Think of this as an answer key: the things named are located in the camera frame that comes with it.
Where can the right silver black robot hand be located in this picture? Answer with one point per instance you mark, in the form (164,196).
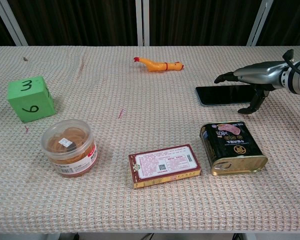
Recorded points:
(262,71)

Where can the black smartphone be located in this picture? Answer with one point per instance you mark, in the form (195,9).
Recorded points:
(225,94)

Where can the black gold luncheon meat can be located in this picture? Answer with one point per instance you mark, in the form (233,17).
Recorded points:
(232,147)

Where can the yellow rubber chicken toy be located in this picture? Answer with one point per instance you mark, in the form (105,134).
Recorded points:
(156,65)

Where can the red and white card box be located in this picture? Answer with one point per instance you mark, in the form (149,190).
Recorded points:
(163,165)

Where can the beige waffle-weave tablecloth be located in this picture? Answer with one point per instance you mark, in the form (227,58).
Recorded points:
(150,200)

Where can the clear jar of rubber bands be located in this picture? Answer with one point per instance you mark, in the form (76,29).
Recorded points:
(68,148)

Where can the green foam number cube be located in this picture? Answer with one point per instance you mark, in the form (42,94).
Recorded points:
(30,100)

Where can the white metal frame post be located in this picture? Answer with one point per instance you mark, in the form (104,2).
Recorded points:
(260,22)
(11,21)
(142,22)

